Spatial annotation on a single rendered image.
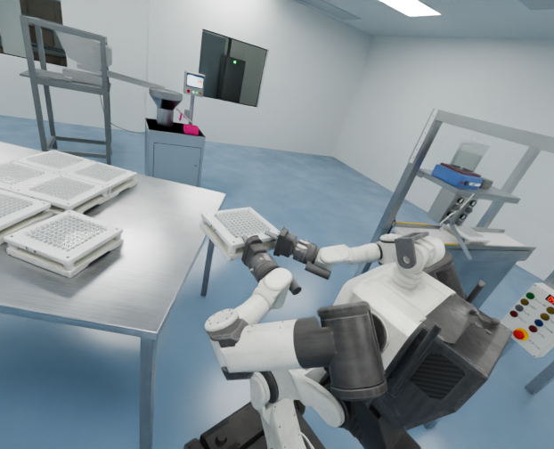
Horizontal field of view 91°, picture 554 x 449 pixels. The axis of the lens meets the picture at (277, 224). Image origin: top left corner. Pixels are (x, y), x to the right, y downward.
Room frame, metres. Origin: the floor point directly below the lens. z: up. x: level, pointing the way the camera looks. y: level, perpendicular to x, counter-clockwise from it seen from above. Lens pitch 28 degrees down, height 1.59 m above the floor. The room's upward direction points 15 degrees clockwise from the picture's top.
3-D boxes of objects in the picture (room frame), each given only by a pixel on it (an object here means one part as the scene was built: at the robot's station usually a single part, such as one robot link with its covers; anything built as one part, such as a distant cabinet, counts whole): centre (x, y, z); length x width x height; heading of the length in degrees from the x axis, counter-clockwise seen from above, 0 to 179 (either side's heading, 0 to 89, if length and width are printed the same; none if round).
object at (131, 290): (1.00, 1.06, 0.84); 1.50 x 1.10 x 0.04; 96
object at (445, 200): (1.72, -1.04, 1.14); 0.22 x 0.11 x 0.20; 115
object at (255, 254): (0.77, 0.03, 1.03); 0.12 x 0.10 x 0.13; 38
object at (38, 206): (0.79, 1.03, 0.92); 0.25 x 0.24 x 0.02; 0
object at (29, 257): (0.77, 0.72, 0.87); 0.24 x 0.24 x 0.02; 84
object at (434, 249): (0.55, -0.32, 1.32); 0.10 x 0.07 x 0.09; 136
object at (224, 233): (0.97, 0.14, 1.03); 0.25 x 0.24 x 0.02; 136
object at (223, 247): (0.97, 0.14, 0.99); 0.24 x 0.24 x 0.02; 46
